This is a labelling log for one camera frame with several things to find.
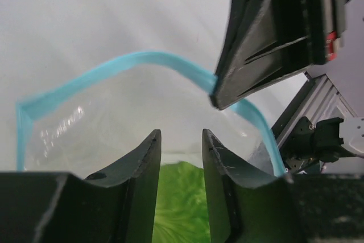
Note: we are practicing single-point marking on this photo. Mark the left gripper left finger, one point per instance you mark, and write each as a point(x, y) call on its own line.
point(114, 204)

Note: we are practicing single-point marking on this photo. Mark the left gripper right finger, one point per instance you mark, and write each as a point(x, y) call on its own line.
point(246, 204)

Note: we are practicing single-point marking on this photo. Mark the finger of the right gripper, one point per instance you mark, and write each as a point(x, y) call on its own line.
point(266, 42)

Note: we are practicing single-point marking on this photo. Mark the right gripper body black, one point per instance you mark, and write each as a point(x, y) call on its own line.
point(326, 26)

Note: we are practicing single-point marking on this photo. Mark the green lettuce toy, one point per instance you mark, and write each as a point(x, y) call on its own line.
point(181, 213)

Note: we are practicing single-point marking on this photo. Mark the clear zip top bag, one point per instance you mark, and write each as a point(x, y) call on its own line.
point(97, 118)

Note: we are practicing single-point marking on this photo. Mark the aluminium frame rail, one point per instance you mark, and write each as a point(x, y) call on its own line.
point(318, 99)

